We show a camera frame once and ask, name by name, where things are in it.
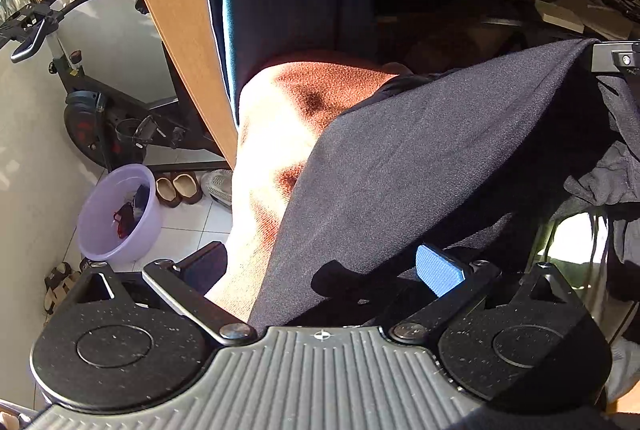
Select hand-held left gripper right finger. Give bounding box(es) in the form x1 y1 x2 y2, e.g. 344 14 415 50
390 243 583 344

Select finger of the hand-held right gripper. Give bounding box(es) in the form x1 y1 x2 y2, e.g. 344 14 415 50
591 40 640 76

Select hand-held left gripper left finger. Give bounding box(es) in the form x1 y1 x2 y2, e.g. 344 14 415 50
75 241 258 346

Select dark pants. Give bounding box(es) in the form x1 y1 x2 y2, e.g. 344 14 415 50
247 38 608 328

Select beige paper sheet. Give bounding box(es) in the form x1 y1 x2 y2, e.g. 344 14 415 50
567 0 634 40

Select white book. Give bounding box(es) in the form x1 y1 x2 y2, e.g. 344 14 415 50
534 0 586 34

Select grey knit shoe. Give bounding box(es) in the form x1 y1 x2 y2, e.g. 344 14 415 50
201 169 235 210

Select brown slipper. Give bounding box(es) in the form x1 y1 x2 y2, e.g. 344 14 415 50
172 173 203 205
155 177 181 209

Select red and dark cloth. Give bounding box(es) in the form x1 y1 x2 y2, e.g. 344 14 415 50
112 184 152 239

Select purple plastic basin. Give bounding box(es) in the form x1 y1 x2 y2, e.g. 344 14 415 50
76 163 164 263

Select dark crumpled cloth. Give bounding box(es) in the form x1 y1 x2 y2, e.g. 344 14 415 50
564 73 640 263

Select brown sandal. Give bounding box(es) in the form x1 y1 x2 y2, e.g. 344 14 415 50
43 261 74 294
44 274 85 314

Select brown blanket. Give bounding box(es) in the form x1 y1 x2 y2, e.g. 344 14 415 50
205 50 416 326

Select black exercise bike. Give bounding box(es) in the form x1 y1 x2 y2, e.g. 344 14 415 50
0 0 231 172

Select light wooden board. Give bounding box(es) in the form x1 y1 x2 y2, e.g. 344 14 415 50
111 0 239 170

